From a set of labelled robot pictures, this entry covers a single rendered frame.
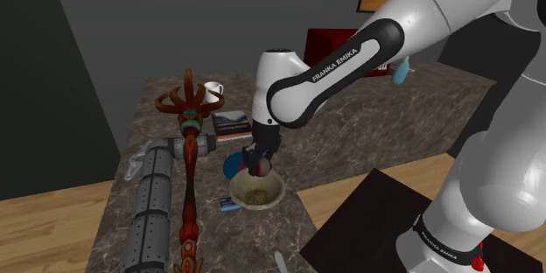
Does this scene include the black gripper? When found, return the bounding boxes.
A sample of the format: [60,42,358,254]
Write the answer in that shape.
[241,120,283,168]

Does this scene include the dark red ball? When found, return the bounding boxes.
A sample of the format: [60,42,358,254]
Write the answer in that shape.
[250,157,273,178]

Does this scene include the blue plate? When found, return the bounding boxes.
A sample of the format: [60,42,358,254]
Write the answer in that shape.
[221,150,249,181]

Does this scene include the beige bowl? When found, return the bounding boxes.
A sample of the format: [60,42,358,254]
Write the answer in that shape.
[227,168,287,212]

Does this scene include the dark blue book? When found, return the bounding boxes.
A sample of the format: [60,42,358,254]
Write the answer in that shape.
[211,109,254,143]

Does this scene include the small blue box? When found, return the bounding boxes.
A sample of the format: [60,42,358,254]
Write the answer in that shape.
[219,196,243,214]

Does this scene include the ornate red orange staff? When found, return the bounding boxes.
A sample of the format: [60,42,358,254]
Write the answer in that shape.
[153,67,227,273]

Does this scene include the white mug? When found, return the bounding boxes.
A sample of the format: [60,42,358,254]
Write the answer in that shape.
[203,80,225,104]

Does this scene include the grey perforated pipe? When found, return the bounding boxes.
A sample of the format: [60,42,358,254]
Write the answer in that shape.
[120,132,218,273]

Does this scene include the dark red box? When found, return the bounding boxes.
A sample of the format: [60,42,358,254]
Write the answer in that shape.
[303,27,392,78]

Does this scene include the light blue tool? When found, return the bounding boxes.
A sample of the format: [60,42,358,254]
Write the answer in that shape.
[390,55,411,86]

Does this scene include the grey utensil handle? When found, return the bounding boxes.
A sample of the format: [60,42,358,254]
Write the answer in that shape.
[273,249,289,273]

